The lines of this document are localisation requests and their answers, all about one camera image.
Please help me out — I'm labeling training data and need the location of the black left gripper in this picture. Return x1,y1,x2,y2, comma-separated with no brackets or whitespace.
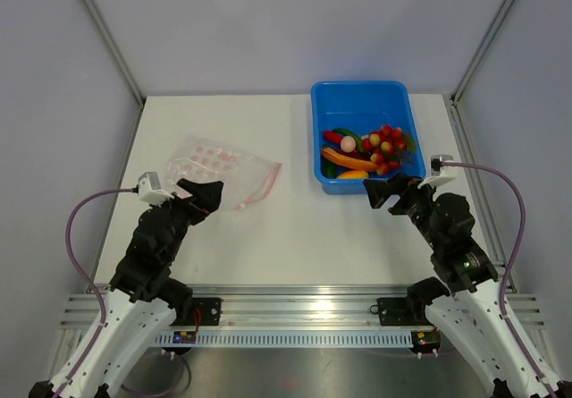
151,179,223,263

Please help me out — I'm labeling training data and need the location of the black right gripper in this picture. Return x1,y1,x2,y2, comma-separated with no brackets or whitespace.
363,171,443,250

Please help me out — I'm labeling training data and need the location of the orange toy fruit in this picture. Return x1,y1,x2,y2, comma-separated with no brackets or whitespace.
337,170,369,180

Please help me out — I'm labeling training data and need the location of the clear zip top bag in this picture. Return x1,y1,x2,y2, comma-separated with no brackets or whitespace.
163,136,282,210

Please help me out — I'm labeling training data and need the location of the red toy grape bunch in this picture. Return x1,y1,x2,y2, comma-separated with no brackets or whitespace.
357,124,417,176

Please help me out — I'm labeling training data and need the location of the small peach toy ball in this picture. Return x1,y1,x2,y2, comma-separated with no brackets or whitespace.
340,136,357,153

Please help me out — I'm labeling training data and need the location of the orange toy croissant bread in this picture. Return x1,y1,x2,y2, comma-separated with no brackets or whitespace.
321,148,377,172

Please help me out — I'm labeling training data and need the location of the green toy chili pepper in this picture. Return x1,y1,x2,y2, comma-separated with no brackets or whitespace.
333,128,362,149

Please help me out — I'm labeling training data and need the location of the red toy chili pepper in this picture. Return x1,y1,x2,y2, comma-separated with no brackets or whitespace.
322,131,344,147

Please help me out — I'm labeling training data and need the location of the blue plastic bin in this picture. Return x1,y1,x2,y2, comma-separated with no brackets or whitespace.
311,80,426,195

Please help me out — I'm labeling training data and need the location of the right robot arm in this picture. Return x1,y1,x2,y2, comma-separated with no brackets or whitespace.
364,174,571,397

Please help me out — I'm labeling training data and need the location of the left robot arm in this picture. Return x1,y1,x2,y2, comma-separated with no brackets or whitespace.
29,172,223,397

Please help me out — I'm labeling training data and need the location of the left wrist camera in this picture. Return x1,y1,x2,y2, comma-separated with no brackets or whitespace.
137,172,174,206

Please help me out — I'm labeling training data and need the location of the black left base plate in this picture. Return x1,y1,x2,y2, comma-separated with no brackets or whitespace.
191,297,223,326

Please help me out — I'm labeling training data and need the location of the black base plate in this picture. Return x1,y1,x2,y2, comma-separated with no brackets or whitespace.
376,297,430,326
191,297,223,326

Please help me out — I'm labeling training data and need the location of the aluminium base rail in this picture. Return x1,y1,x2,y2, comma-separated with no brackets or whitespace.
59,285,545,330

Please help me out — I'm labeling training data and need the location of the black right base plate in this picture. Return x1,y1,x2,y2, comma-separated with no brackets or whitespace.
376,297,430,326

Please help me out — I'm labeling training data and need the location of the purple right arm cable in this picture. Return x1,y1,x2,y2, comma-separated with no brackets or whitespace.
361,161,559,398

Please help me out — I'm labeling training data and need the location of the white slotted cable duct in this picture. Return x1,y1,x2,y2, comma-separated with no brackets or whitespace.
151,330,413,349

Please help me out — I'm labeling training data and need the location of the aluminium frame post left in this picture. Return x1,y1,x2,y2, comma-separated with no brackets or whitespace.
79,0,146,109

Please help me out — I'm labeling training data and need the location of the aluminium frame post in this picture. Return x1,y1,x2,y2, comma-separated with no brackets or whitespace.
79,0,146,109
450,0,518,106

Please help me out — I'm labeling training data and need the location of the aluminium frame post right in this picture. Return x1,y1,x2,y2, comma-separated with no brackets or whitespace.
450,0,518,106

